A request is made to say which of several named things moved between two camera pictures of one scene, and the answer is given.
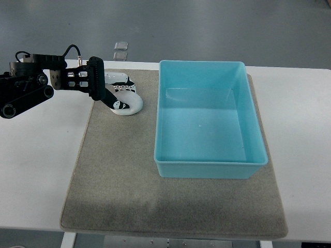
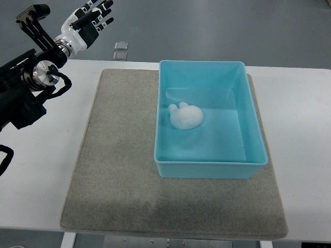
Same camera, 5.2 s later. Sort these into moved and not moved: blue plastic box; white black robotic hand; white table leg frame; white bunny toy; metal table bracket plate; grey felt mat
Moved: white black robotic hand; white bunny toy
Not moved: white table leg frame; metal table bracket plate; grey felt mat; blue plastic box
